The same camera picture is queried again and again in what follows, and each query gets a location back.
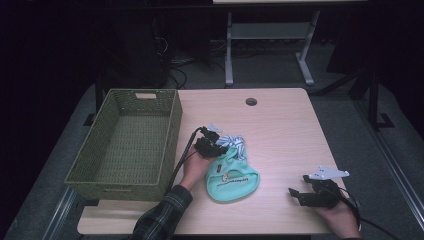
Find hand-held gripper black cable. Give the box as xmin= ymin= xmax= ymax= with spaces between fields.
xmin=164 ymin=125 xmax=204 ymax=196
xmin=338 ymin=186 xmax=401 ymax=240

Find left hand-held gripper black cable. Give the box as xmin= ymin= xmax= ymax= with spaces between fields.
xmin=164 ymin=125 xmax=204 ymax=196

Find metal floor rail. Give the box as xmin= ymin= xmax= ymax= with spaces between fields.
xmin=353 ymin=99 xmax=424 ymax=231
xmin=43 ymin=186 xmax=78 ymax=240

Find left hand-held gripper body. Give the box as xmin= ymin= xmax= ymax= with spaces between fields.
xmin=194 ymin=124 xmax=224 ymax=158

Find mint green striped pet garment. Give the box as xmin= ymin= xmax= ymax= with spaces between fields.
xmin=204 ymin=134 xmax=261 ymax=204

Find person's right hand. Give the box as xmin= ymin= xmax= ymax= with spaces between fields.
xmin=314 ymin=199 xmax=362 ymax=239

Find person's left hand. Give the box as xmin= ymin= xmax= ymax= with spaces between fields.
xmin=179 ymin=153 xmax=218 ymax=192

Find bundle of floor cables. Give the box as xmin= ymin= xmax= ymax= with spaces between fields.
xmin=151 ymin=33 xmax=231 ymax=90

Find right hand-held gripper black cable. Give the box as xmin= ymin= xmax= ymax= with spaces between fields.
xmin=338 ymin=186 xmax=401 ymax=240

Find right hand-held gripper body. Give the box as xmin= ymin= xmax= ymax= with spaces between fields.
xmin=302 ymin=165 xmax=350 ymax=210

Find black metal stand post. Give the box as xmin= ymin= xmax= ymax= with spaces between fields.
xmin=349 ymin=66 xmax=396 ymax=131

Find green woven basket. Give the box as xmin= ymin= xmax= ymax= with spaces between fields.
xmin=64 ymin=88 xmax=184 ymax=203

